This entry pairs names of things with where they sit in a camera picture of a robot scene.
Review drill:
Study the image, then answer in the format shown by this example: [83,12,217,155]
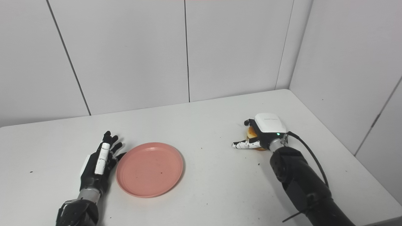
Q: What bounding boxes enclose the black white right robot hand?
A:
[232,113,288,151]

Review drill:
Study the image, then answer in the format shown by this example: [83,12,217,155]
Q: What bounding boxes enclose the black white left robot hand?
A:
[80,131,127,193]

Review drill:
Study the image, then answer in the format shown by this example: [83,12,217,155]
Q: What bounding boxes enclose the toy hamburger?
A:
[247,126,267,151]

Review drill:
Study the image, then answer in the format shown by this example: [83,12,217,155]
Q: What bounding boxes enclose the pink round plate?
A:
[116,143,184,198]

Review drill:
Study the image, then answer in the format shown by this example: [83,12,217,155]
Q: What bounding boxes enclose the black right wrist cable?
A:
[283,131,329,189]

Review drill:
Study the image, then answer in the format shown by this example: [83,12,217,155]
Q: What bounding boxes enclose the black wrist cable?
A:
[283,131,329,189]
[56,199,79,222]

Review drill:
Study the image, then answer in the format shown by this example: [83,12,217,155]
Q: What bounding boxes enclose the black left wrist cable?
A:
[56,199,79,222]

